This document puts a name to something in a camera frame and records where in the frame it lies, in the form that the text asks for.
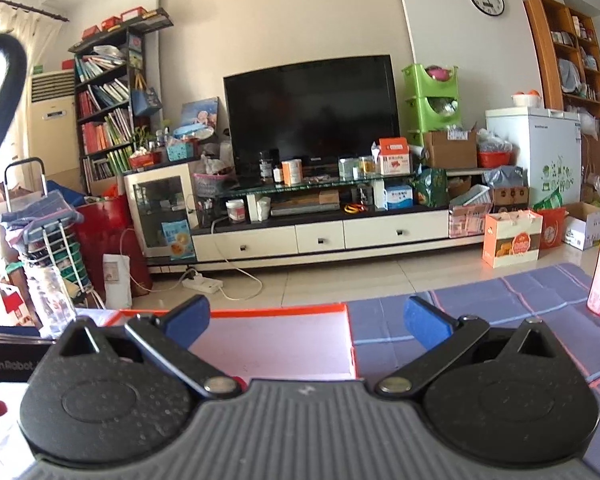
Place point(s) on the green stacked plastic rack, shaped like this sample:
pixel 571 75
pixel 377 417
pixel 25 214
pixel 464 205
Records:
pixel 432 100

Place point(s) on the beige floor air conditioner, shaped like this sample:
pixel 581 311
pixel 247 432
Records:
pixel 52 127

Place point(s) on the wooden shelf unit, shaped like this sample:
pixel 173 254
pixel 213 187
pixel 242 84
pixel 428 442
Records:
pixel 568 54

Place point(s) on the glass-door white cabinet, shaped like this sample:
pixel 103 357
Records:
pixel 163 209

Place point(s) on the blue plaid bed sheet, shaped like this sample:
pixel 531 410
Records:
pixel 557 294

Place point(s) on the white TV stand with drawers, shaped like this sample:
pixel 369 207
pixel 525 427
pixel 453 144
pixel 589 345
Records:
pixel 326 220

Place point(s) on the orange-rimmed white cardboard box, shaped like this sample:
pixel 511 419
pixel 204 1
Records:
pixel 302 343

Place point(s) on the orange gift bag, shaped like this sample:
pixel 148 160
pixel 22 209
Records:
pixel 511 238

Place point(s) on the black bookshelf with books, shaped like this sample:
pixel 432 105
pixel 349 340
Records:
pixel 108 65

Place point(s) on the wire cart with clothes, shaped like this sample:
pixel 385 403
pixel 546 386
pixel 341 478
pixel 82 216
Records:
pixel 44 234

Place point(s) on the white power strip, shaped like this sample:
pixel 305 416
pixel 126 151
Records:
pixel 206 286

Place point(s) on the red small gift bag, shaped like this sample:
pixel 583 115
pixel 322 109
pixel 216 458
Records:
pixel 553 226

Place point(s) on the red tall box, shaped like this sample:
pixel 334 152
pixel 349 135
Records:
pixel 107 228

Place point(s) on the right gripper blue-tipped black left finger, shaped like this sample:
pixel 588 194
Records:
pixel 166 340

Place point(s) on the white green cardboard box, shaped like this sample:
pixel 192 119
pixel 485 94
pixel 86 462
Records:
pixel 582 226

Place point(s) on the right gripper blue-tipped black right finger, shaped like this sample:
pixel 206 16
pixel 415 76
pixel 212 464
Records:
pixel 448 343

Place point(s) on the brown cardboard box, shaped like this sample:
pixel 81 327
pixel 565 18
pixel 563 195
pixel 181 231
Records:
pixel 451 149

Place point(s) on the black flat-screen television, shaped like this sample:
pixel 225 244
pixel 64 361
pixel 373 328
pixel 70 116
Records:
pixel 317 111

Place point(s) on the white chest freezer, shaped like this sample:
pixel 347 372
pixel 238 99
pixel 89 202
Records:
pixel 547 144

